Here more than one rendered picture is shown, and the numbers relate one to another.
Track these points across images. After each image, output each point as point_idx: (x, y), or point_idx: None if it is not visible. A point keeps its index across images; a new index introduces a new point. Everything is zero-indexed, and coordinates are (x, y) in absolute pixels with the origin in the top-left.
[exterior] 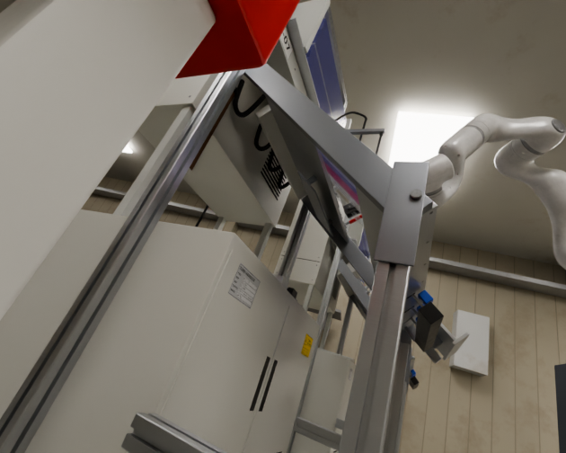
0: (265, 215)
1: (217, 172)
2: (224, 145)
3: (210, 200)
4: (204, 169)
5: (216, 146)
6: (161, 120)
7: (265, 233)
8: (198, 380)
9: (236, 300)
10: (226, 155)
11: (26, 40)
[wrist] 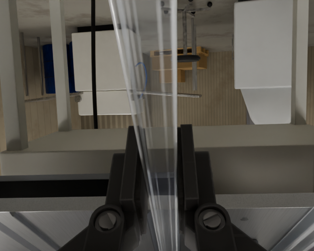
0: (56, 149)
1: (203, 138)
2: (279, 153)
3: (118, 130)
4: (206, 134)
5: (278, 142)
6: (306, 130)
7: (21, 121)
8: None
9: None
10: (260, 146)
11: None
